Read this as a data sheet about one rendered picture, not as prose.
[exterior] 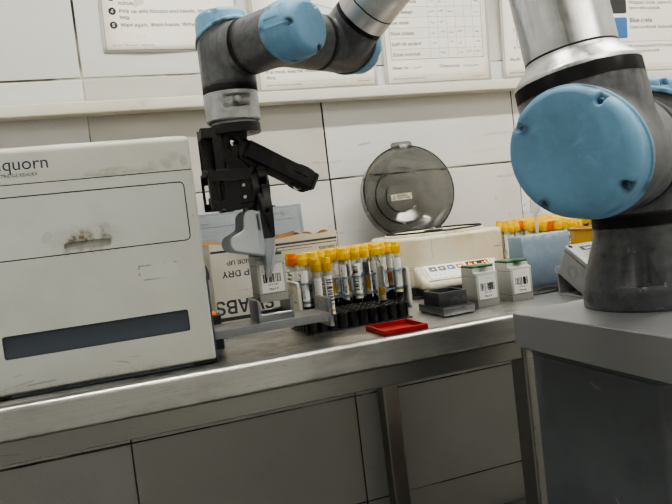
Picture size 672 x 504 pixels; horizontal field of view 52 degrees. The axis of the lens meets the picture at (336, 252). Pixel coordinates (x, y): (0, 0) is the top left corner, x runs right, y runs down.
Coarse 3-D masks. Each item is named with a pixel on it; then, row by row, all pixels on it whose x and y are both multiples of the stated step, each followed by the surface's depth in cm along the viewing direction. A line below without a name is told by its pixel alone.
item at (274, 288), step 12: (252, 264) 97; (276, 264) 96; (252, 276) 98; (264, 276) 95; (276, 276) 96; (252, 288) 99; (264, 288) 95; (276, 288) 96; (264, 300) 95; (276, 300) 96
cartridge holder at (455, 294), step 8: (440, 288) 113; (448, 288) 113; (456, 288) 111; (424, 296) 112; (432, 296) 109; (440, 296) 107; (448, 296) 108; (456, 296) 108; (464, 296) 109; (424, 304) 112; (432, 304) 110; (440, 304) 107; (448, 304) 108; (456, 304) 108; (464, 304) 107; (472, 304) 107; (424, 312) 113; (432, 312) 109; (440, 312) 107; (448, 312) 106; (456, 312) 106; (464, 312) 107; (472, 312) 107
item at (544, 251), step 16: (512, 240) 121; (528, 240) 119; (544, 240) 120; (560, 240) 121; (512, 256) 121; (528, 256) 119; (544, 256) 120; (560, 256) 121; (544, 272) 120; (544, 288) 118
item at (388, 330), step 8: (400, 320) 103; (408, 320) 103; (368, 328) 101; (376, 328) 98; (384, 328) 101; (392, 328) 100; (400, 328) 96; (408, 328) 97; (416, 328) 97; (424, 328) 98; (384, 336) 96
